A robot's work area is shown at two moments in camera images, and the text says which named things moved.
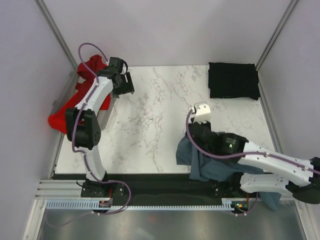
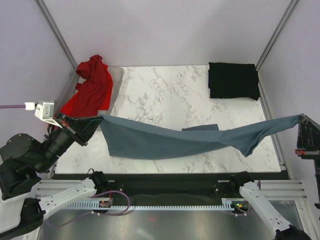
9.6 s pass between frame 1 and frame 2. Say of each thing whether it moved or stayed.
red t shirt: stayed
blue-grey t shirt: moved
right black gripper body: moved
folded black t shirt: stayed
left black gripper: moved
